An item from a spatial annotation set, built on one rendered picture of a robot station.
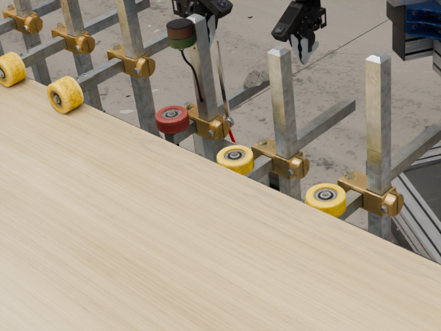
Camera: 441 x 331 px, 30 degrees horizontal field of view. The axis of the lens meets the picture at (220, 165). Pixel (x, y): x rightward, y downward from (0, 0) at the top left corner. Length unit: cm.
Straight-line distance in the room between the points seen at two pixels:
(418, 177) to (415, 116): 77
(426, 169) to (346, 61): 128
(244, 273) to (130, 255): 23
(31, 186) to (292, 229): 60
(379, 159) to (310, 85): 225
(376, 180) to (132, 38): 75
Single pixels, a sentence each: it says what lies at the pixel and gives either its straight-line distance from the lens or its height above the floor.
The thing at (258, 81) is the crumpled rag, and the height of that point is 87.
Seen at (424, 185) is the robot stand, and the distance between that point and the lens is 286.
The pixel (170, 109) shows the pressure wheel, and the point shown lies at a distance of 200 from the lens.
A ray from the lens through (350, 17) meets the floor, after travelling 454.
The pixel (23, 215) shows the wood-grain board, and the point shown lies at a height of 90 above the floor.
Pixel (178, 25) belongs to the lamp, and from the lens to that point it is 185.
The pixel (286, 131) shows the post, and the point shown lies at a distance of 181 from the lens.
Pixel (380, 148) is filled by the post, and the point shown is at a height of 98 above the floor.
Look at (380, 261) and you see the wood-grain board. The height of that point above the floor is 90.
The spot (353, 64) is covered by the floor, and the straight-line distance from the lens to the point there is 406.
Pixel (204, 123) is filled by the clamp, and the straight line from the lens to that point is 200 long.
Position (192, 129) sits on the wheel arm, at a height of 84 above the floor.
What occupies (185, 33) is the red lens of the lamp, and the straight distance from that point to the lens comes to 185.
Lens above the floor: 189
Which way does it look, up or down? 34 degrees down
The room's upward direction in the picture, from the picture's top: 8 degrees counter-clockwise
